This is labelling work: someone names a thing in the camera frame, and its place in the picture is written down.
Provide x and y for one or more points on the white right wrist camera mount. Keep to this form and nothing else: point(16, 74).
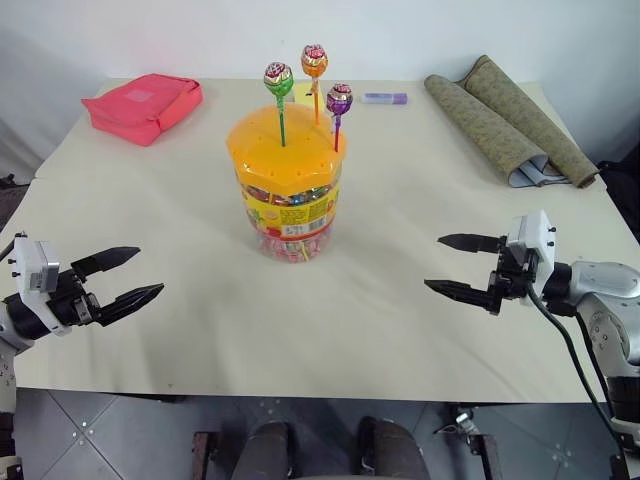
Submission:
point(535, 230)

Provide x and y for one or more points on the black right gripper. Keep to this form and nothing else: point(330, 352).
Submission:
point(515, 280)

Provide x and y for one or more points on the rolled olive patterned mat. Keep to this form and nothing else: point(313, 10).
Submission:
point(480, 125)
point(530, 115)

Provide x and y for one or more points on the black bag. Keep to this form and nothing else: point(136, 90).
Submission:
point(622, 190)

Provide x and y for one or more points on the pink fabric pouch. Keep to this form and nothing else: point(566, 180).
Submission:
point(145, 105)

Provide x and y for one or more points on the purple and white glue stick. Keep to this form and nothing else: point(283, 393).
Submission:
point(385, 98)

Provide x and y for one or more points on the clear plastic lollipop jar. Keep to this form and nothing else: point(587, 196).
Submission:
point(290, 220)

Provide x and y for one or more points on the brown wooden frame piece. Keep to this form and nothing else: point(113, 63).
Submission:
point(205, 457)
point(485, 457)

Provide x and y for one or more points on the orange wrapped lollipop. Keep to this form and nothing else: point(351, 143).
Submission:
point(314, 60)

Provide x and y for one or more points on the orange plastic lollipop jar lid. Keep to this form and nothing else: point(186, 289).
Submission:
point(285, 155)

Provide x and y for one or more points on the dark rounded shape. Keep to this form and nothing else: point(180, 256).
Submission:
point(262, 450)
point(395, 450)

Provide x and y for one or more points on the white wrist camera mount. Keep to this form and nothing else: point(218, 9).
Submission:
point(535, 230)
point(35, 270)

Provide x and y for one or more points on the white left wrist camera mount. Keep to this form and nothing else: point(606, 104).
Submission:
point(35, 270)

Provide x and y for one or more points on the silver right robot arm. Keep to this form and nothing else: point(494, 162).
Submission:
point(605, 285)

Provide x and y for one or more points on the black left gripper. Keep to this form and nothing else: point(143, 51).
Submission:
point(75, 302)

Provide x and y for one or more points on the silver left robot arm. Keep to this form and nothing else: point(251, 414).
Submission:
point(20, 320)

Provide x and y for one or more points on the pale yellow card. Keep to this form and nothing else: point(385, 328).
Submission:
point(301, 92)

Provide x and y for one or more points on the green wrapped lollipop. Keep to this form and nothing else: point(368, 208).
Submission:
point(278, 80)

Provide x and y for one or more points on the purple wrapped lollipop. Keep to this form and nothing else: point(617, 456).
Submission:
point(339, 100)

